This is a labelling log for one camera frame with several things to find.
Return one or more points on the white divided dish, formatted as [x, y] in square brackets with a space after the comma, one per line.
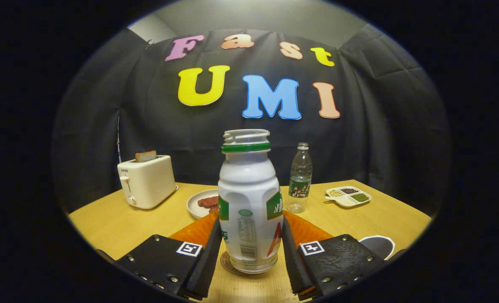
[345, 202]

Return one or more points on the bread slice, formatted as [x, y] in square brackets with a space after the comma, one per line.
[145, 156]

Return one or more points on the black backdrop cloth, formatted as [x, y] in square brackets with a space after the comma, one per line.
[380, 126]

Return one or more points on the yellow beans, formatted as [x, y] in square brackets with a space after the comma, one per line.
[335, 193]

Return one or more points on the white juice bottle green label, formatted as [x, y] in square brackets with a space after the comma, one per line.
[249, 189]

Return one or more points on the clear plastic water bottle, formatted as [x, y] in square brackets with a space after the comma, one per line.
[300, 176]

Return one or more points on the green beans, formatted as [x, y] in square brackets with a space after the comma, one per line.
[360, 197]

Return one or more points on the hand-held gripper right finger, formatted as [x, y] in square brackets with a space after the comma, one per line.
[293, 261]

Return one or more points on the round cork coaster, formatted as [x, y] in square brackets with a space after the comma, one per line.
[225, 263]

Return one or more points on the dark beans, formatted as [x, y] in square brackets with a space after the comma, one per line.
[349, 190]

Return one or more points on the round white plate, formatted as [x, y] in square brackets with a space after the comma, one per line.
[191, 204]

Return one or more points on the red meat strips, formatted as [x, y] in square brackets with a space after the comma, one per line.
[208, 202]

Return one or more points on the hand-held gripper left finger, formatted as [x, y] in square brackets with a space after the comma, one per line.
[207, 263]

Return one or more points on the white toaster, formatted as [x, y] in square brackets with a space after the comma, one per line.
[148, 181]

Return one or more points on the wooden table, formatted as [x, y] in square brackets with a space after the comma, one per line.
[157, 223]

